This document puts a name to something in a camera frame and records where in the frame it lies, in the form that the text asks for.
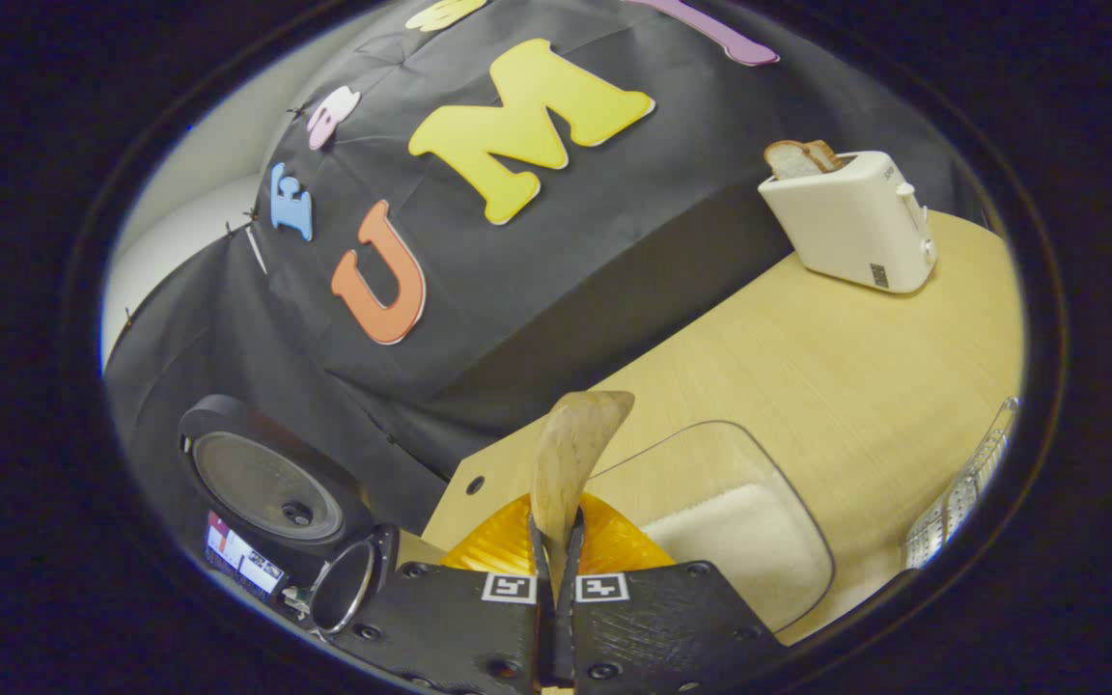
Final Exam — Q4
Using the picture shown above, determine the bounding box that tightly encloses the metal wire chopstick holder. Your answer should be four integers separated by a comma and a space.
903, 396, 1022, 570

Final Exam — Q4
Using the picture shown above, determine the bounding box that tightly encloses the black and silver rice cooker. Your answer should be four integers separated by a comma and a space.
178, 394, 403, 638

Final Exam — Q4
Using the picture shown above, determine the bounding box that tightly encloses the white toaster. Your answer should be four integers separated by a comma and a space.
758, 150, 939, 295

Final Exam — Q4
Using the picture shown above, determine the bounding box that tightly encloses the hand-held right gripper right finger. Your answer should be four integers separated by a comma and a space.
556, 492, 791, 695

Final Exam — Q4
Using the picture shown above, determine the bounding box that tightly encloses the black backdrop cloth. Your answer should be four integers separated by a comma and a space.
102, 0, 991, 542

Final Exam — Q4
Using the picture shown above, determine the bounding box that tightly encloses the computer monitor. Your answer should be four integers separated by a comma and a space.
204, 512, 287, 599

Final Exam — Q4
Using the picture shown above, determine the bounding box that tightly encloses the wooden spoon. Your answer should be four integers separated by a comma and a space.
530, 390, 636, 599

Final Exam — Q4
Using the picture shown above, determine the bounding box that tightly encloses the clear plastic container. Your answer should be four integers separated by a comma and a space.
580, 420, 837, 635

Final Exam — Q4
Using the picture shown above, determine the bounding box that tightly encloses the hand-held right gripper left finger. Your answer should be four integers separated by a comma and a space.
324, 494, 557, 695

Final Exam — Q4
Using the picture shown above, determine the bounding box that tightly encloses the white bread slice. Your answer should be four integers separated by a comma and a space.
764, 140, 822, 181

